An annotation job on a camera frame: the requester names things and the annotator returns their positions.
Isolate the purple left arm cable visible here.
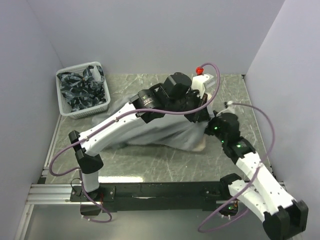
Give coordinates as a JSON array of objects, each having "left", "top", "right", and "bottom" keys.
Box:
[{"left": 48, "top": 62, "right": 221, "bottom": 224}]

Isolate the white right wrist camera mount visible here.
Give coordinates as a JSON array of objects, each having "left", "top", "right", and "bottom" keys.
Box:
[{"left": 215, "top": 100, "right": 236, "bottom": 117}]

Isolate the white plastic basket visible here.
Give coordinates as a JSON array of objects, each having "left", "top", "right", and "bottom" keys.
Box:
[{"left": 56, "top": 61, "right": 111, "bottom": 119}]

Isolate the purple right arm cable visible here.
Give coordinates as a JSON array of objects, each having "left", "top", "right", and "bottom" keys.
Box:
[{"left": 197, "top": 101, "right": 276, "bottom": 233}]

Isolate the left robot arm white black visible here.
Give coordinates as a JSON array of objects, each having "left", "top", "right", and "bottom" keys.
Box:
[{"left": 69, "top": 72, "right": 215, "bottom": 201}]

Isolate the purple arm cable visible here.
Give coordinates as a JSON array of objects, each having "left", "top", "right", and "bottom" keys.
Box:
[
  {"left": 48, "top": 62, "right": 221, "bottom": 224},
  {"left": 197, "top": 101, "right": 276, "bottom": 233}
]

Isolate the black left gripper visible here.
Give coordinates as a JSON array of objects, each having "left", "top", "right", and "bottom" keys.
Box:
[{"left": 168, "top": 89, "right": 213, "bottom": 125}]

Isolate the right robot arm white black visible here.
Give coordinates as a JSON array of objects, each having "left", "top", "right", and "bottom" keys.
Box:
[{"left": 206, "top": 112, "right": 309, "bottom": 240}]

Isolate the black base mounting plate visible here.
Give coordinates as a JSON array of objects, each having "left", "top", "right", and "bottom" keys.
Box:
[{"left": 69, "top": 180, "right": 251, "bottom": 214}]

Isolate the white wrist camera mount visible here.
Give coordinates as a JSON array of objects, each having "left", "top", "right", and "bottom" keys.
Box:
[
  {"left": 215, "top": 100, "right": 236, "bottom": 117},
  {"left": 191, "top": 66, "right": 216, "bottom": 99}
]

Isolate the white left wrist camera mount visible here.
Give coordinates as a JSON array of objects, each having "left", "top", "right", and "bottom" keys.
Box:
[{"left": 191, "top": 66, "right": 216, "bottom": 99}]

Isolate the dark patterned cloth in basket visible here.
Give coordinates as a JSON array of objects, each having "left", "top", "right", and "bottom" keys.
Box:
[{"left": 57, "top": 65, "right": 107, "bottom": 112}]

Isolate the cream pillow with bear print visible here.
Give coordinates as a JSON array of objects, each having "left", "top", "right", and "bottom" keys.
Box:
[{"left": 191, "top": 101, "right": 215, "bottom": 152}]

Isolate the grey pillowcase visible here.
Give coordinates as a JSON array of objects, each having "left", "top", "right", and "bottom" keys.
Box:
[{"left": 91, "top": 96, "right": 216, "bottom": 152}]

